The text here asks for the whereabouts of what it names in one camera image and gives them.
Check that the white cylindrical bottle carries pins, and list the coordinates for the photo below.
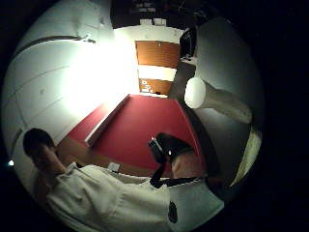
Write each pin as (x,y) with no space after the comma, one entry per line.
(209,96)

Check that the black badge on shirt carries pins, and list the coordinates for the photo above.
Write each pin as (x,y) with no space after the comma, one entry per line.
(173,212)

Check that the the person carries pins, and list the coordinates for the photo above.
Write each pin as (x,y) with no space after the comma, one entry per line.
(96,196)

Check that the white wall socket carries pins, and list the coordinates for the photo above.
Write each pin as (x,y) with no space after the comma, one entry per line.
(113,167)

